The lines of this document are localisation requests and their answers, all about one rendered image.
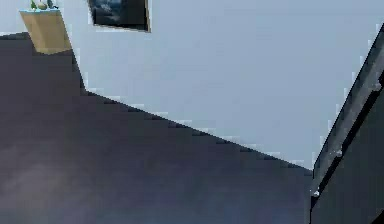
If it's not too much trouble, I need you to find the tan wooden cabinet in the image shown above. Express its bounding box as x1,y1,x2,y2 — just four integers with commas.
18,8,73,56

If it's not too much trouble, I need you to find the green house plant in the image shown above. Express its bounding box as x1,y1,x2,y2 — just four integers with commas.
29,0,60,11

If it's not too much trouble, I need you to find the dark framed wall picture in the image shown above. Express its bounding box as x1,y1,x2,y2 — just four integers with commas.
87,0,152,34

